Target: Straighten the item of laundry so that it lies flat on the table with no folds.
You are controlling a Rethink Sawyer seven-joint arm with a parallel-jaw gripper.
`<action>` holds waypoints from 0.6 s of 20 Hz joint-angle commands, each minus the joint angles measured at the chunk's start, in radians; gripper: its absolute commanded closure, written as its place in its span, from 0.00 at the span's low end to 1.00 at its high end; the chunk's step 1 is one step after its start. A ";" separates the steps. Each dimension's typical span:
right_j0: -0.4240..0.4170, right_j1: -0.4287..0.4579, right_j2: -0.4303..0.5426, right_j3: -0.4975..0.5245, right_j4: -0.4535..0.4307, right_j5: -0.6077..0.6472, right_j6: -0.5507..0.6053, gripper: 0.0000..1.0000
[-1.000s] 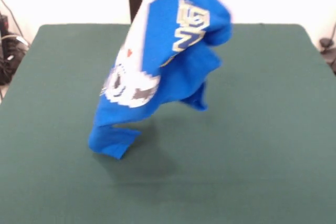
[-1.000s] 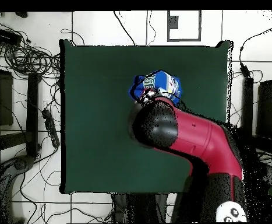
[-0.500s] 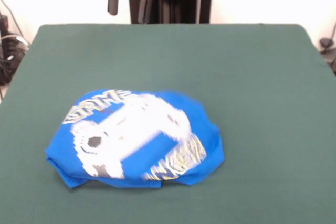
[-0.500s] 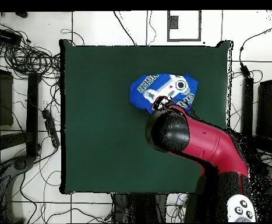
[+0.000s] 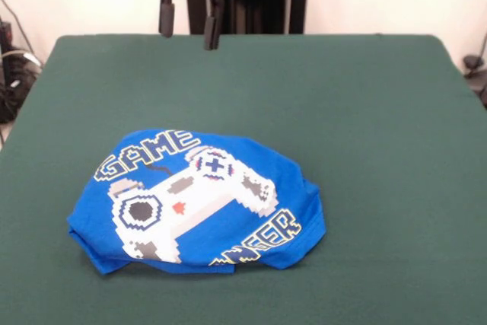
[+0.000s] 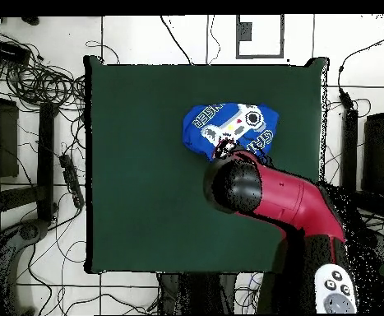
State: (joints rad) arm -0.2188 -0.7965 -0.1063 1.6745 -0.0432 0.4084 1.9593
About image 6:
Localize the grey rectangular frame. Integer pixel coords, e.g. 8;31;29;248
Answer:
235;14;285;59

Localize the grey chair base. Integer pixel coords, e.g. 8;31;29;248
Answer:
0;218;49;315

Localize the black electronics box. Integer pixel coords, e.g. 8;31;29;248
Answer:
0;38;32;66

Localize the blue printed shirt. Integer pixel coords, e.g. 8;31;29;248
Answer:
182;102;280;163

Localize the dark monitor panel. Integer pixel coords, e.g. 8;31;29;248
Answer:
362;109;384;198
0;75;20;179

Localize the black power strip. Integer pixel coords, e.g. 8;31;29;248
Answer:
58;153;86;209

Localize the black cable tangle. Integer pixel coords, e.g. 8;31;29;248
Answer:
0;27;88;114

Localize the dark green tablecloth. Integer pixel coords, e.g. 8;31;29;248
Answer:
83;55;330;276

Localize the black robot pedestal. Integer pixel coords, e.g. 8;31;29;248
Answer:
158;272;238;315

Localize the black stand beam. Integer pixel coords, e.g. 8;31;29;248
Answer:
36;103;59;221
339;108;359;192

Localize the black cable with plug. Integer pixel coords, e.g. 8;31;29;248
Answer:
337;31;384;110

